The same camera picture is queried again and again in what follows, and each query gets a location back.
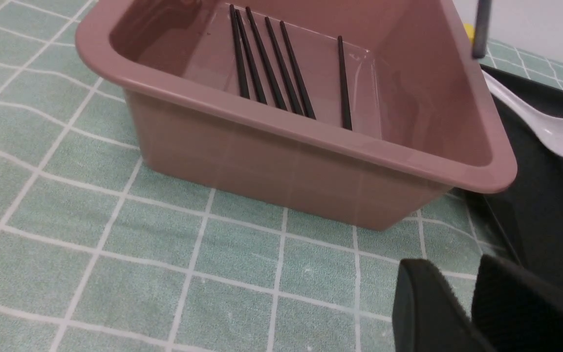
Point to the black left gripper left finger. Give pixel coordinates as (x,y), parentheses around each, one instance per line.
(427,316)

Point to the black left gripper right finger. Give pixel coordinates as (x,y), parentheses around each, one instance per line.
(515,310)

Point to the yellow cube block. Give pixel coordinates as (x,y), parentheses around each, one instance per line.
(470,31)

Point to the white ceramic spoon left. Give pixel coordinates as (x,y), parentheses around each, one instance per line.
(548,129)

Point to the grey vertical rod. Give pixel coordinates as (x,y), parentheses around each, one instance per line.
(481,26)

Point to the green checkered tablecloth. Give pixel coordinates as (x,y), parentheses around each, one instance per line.
(100,254)

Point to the black plastic tray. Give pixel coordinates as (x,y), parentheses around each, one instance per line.
(497,154)

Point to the black chopstick gold band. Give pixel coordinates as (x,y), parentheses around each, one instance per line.
(288,85)
(256,82)
(268,70)
(344,97)
(303,93)
(241,73)

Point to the pink plastic bin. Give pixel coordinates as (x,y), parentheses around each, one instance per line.
(175,61)

